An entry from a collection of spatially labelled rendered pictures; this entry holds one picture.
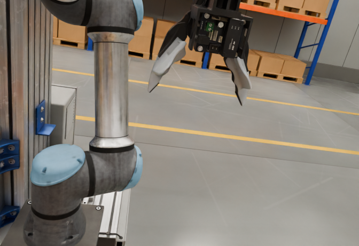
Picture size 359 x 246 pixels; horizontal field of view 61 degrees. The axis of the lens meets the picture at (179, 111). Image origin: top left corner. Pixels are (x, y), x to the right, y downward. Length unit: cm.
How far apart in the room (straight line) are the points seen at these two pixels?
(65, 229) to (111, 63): 42
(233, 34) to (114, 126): 46
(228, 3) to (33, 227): 68
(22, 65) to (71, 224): 41
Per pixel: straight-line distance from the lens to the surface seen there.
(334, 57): 1026
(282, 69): 817
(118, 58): 77
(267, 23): 916
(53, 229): 83
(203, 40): 40
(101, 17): 77
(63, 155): 78
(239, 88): 49
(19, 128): 93
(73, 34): 754
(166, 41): 46
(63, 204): 79
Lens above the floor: 168
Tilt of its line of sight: 22 degrees down
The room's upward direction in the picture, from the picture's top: 11 degrees clockwise
